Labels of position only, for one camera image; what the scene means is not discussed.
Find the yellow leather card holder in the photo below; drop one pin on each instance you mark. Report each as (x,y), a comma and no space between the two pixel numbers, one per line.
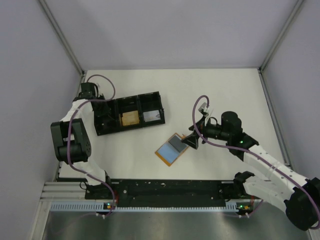
(172,149)

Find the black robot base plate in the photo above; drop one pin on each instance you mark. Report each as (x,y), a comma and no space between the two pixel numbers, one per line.
(160,193)

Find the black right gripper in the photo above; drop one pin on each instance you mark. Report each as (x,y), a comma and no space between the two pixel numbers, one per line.
(192,139)

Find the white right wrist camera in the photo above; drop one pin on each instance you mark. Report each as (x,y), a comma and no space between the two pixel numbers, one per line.
(204,109)

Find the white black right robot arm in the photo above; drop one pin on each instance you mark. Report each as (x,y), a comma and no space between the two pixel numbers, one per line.
(295,195)

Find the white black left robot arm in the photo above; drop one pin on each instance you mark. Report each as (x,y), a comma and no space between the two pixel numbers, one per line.
(71,141)

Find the gold VIP credit card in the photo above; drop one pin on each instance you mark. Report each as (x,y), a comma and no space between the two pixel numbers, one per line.
(130,118)

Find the black three-compartment tray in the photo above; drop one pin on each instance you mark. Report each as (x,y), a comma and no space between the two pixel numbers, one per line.
(142,102)

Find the aluminium frame post left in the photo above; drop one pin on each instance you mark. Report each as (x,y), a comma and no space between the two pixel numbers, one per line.
(60,35)

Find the aluminium frame post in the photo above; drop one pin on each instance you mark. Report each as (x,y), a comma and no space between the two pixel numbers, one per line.
(294,13)
(60,35)

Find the aluminium frame post right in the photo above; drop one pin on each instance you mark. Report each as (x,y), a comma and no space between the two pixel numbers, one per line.
(294,13)

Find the aluminium front frame rail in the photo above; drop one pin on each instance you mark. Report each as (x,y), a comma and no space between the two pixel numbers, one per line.
(62,191)

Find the silver card in tray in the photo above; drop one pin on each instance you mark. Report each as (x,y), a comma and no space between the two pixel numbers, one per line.
(151,116)

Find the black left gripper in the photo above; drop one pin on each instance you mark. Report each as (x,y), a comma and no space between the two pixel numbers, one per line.
(105,110)

